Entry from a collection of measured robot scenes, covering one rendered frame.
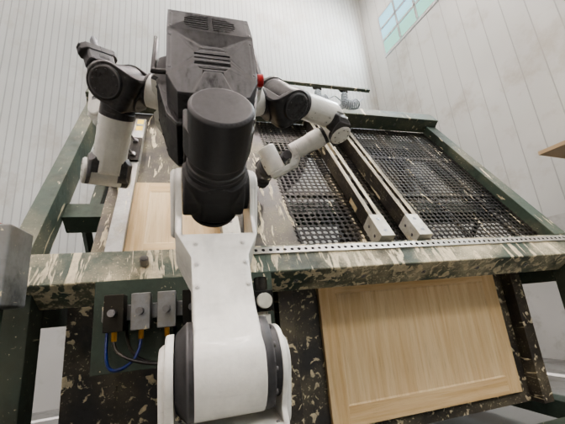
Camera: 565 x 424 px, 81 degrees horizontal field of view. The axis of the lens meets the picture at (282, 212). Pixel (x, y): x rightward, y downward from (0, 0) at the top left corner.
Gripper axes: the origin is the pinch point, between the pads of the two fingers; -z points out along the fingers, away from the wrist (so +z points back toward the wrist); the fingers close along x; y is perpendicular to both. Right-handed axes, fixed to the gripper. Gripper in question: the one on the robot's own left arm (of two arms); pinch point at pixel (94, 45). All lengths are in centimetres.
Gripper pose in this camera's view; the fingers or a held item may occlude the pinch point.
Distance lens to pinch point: 142.6
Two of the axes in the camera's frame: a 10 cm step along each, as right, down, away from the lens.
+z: 3.6, 8.9, -2.6
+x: 6.2, -0.2, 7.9
